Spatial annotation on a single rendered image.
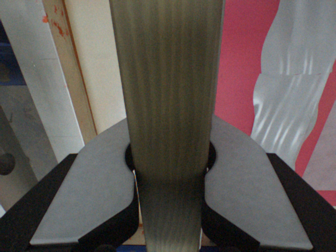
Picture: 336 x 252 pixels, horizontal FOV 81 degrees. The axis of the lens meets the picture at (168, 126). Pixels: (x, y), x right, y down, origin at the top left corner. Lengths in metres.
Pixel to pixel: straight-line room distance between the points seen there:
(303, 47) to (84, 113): 0.23
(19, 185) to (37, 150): 1.53
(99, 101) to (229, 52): 0.15
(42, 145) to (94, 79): 1.53
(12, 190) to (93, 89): 0.13
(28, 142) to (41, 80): 1.57
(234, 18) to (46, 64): 0.17
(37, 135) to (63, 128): 1.48
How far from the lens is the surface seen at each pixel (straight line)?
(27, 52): 0.21
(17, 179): 0.27
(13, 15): 0.21
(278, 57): 0.23
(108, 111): 0.24
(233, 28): 0.21
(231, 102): 0.23
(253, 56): 0.22
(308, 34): 0.23
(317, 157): 0.32
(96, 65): 0.23
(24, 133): 1.75
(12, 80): 0.33
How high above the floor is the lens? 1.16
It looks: 60 degrees down
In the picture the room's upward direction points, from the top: 176 degrees counter-clockwise
